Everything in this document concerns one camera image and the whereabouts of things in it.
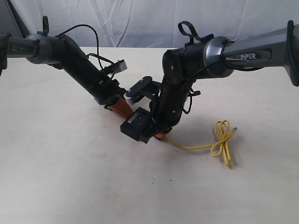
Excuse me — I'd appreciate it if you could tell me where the small black box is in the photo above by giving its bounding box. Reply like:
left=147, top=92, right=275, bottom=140
left=120, top=107, right=150, bottom=143

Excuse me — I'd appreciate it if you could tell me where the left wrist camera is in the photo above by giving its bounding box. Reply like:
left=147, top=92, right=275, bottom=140
left=101, top=60, right=127, bottom=74

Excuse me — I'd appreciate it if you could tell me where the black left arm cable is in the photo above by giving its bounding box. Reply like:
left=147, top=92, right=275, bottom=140
left=55, top=23, right=117, bottom=77

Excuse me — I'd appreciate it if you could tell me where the white backdrop curtain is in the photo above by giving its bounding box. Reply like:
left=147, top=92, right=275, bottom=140
left=12, top=0, right=299, bottom=48

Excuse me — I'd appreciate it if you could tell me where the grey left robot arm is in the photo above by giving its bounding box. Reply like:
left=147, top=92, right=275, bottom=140
left=0, top=32, right=133, bottom=119

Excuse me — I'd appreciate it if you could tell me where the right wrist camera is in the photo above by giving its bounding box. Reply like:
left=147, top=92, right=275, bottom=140
left=124, top=76, right=161, bottom=105

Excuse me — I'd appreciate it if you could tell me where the yellow ethernet cable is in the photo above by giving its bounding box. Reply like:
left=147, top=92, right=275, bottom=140
left=163, top=119, right=238, bottom=168

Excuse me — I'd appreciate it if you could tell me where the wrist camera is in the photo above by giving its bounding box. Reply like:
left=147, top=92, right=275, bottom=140
left=124, top=76, right=161, bottom=105
left=101, top=60, right=127, bottom=74

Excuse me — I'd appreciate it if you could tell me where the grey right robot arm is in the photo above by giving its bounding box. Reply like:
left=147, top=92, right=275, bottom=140
left=146, top=20, right=299, bottom=138

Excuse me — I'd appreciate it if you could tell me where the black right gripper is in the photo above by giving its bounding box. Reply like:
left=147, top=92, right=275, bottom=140
left=151, top=79, right=194, bottom=140

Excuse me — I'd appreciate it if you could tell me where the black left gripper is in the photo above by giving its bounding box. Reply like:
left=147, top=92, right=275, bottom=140
left=86, top=77, right=133, bottom=119

